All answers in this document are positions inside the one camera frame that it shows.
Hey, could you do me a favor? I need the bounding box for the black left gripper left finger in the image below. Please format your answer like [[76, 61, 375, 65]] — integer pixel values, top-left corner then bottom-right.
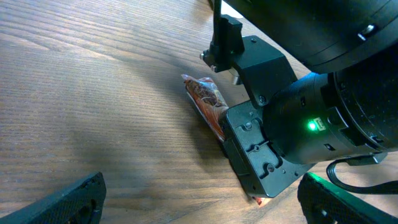
[[1, 172, 106, 224]]

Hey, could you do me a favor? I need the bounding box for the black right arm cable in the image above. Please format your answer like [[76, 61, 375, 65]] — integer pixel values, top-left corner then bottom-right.
[[325, 157, 398, 195]]

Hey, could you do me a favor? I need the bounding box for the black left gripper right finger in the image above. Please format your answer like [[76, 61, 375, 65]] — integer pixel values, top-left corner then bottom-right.
[[298, 172, 397, 224]]

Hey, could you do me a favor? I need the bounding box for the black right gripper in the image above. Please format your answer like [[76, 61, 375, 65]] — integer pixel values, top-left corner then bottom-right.
[[219, 101, 314, 198]]

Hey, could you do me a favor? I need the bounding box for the red brown snack bar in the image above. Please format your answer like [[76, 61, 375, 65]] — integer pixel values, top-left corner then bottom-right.
[[181, 73, 271, 208]]

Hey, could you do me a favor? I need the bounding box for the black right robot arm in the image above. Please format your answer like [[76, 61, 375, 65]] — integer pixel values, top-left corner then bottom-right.
[[220, 1, 397, 198]]

